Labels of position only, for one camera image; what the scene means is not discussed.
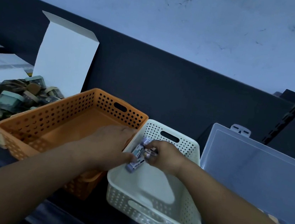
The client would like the person's left hand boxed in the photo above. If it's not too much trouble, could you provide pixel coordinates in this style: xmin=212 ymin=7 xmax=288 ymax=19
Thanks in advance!
xmin=79 ymin=121 xmax=141 ymax=175

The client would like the person's right hand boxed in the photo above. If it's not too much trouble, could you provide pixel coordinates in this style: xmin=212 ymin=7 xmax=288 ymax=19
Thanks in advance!
xmin=141 ymin=138 xmax=190 ymax=179

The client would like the pile of small tubes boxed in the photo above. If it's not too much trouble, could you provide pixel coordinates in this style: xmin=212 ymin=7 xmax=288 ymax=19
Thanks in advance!
xmin=131 ymin=136 xmax=160 ymax=161

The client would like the purple-capped small tube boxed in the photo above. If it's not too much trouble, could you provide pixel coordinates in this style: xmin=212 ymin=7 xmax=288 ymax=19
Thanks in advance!
xmin=125 ymin=155 xmax=146 ymax=175

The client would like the white perforated plastic basket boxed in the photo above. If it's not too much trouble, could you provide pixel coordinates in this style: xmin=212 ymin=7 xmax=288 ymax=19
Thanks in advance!
xmin=101 ymin=115 xmax=214 ymax=224

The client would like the orange plastic basket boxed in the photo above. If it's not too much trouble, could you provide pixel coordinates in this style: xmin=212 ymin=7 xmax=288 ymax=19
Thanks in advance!
xmin=0 ymin=76 xmax=152 ymax=207

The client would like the clear plastic organizer case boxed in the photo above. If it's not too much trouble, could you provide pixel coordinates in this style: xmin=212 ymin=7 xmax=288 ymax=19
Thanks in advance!
xmin=189 ymin=120 xmax=295 ymax=224

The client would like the person's right forearm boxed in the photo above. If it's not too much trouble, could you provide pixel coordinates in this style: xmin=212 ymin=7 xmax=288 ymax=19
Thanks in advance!
xmin=169 ymin=157 xmax=295 ymax=224

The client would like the person's left forearm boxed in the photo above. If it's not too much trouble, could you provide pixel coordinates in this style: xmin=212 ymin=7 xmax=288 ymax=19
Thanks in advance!
xmin=0 ymin=130 xmax=99 ymax=224

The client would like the white cardboard box open lid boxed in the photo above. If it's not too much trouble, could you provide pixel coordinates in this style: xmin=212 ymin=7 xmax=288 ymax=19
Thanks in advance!
xmin=0 ymin=5 xmax=103 ymax=160

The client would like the wide black shelf back panel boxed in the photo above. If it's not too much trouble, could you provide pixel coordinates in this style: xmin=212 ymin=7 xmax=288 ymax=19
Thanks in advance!
xmin=0 ymin=0 xmax=295 ymax=158

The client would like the white grey-banded notebook package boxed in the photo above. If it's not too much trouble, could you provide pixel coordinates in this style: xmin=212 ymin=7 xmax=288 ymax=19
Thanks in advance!
xmin=0 ymin=52 xmax=35 ymax=78

